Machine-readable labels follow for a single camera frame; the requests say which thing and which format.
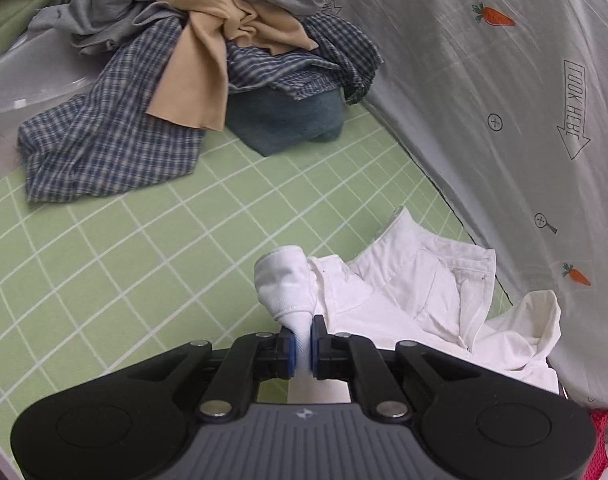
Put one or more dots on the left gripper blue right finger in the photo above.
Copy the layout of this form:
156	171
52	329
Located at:
355	360

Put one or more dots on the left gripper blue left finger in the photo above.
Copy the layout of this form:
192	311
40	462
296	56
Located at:
234	375

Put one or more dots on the white pants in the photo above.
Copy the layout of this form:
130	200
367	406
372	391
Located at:
408	284

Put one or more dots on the clear plastic zipper bag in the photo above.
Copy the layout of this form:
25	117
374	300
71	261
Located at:
45	67

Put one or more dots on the blue denim garment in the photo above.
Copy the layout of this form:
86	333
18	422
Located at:
270	122

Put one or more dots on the blue plaid shirt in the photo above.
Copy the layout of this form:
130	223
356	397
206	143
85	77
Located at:
102	142

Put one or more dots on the beige cloth garment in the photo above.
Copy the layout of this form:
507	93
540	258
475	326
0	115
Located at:
193	89

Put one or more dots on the red waffle cloth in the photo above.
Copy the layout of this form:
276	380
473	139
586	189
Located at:
598	463

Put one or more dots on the grey printed sheet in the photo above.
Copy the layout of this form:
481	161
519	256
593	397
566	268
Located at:
505	104

